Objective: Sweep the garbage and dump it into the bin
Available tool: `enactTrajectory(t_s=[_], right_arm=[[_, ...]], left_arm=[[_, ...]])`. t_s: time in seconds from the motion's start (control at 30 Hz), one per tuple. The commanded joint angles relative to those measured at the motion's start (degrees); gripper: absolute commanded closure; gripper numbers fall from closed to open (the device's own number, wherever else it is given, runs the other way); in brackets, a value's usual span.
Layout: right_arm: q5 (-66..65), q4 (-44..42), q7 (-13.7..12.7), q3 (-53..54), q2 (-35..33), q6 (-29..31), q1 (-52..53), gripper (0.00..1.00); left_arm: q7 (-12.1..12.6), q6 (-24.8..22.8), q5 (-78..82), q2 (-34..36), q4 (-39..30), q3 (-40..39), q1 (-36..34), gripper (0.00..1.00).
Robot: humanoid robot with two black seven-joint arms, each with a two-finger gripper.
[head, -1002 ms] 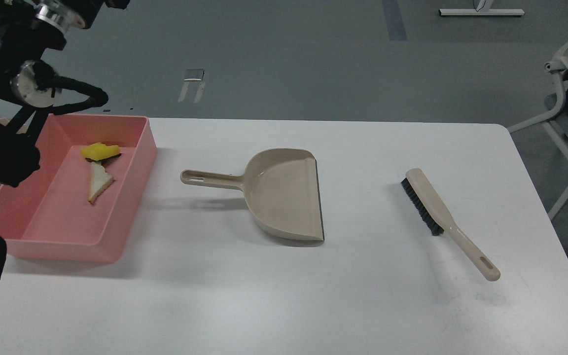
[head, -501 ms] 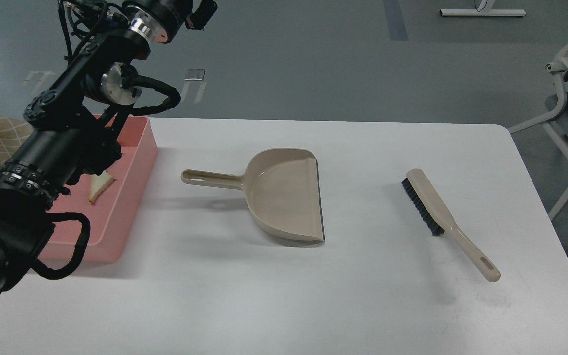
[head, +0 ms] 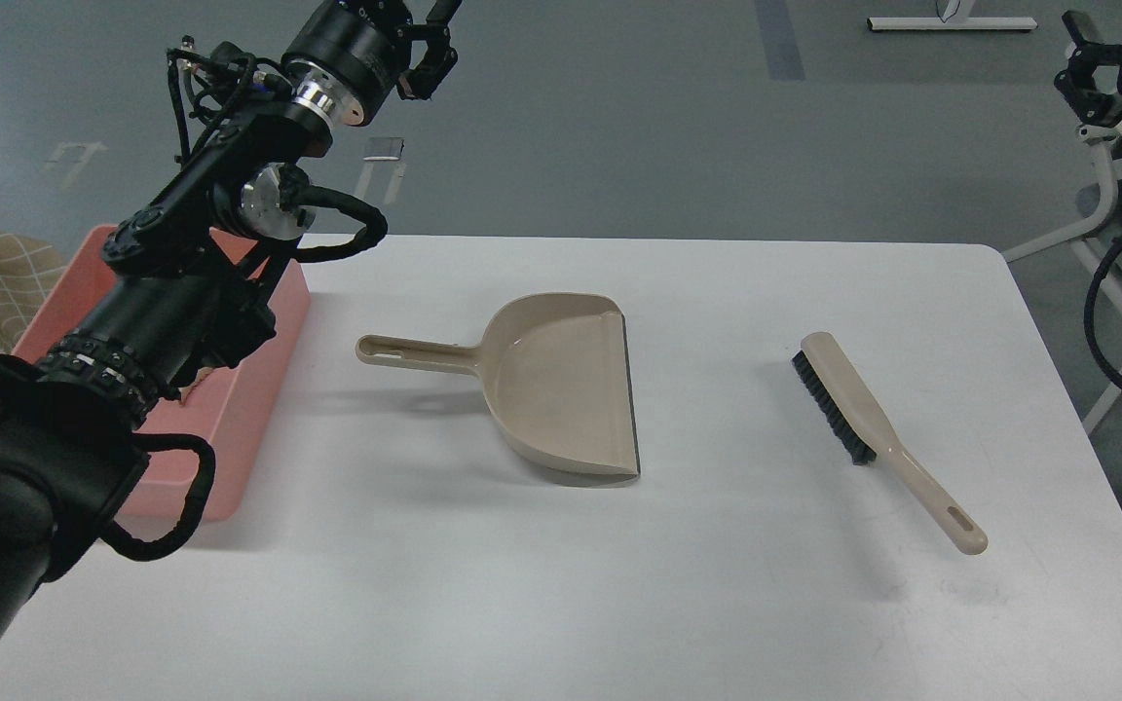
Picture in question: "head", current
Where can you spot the white table foot bar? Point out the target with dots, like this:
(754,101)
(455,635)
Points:
(952,16)

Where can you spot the beige hand brush black bristles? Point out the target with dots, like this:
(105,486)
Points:
(860,424)

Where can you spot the beige plastic dustpan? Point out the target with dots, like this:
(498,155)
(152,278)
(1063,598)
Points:
(554,372)

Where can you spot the pink plastic bin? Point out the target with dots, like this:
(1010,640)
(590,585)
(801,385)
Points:
(230,409)

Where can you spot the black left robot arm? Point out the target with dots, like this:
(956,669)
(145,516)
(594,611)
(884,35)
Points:
(194,271)

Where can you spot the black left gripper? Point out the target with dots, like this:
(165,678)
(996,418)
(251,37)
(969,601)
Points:
(357,52)

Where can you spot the white office chair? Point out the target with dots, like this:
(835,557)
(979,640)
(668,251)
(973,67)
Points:
(1082,238)

